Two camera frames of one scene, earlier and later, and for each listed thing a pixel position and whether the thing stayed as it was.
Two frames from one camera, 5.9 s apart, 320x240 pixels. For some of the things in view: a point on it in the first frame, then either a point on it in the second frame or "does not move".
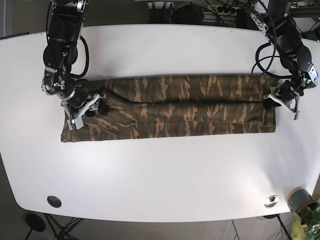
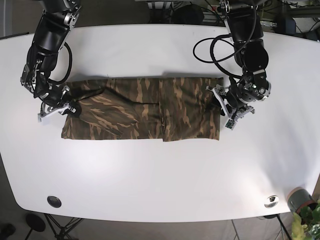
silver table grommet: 271,201 does not move
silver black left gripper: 71,91 -> 38,83
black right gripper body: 289,90 -> 252,89
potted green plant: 305,222 does not move
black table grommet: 54,201 does not move
